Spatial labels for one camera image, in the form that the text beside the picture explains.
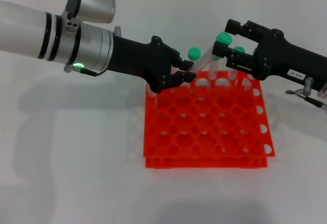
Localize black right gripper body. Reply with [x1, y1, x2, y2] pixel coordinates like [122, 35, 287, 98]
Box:
[253, 29, 327, 92]

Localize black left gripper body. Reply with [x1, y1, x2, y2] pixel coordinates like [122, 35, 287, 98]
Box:
[109, 35, 173, 93]

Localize clear test tube green cap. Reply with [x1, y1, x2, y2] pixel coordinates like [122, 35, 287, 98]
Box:
[188, 31, 232, 73]
[208, 57, 222, 81]
[246, 47, 258, 84]
[228, 46, 246, 81]
[188, 46, 201, 92]
[170, 47, 180, 93]
[149, 90, 158, 107]

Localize orange test tube rack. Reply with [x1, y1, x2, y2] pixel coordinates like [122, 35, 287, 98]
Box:
[142, 70, 276, 170]

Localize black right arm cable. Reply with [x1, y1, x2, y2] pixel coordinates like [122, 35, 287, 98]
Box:
[285, 77, 327, 112]

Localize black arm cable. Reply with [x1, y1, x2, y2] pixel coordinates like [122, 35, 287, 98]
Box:
[73, 26, 123, 78]
[285, 77, 327, 112]

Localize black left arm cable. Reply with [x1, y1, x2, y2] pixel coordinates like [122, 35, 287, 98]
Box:
[73, 26, 123, 78]

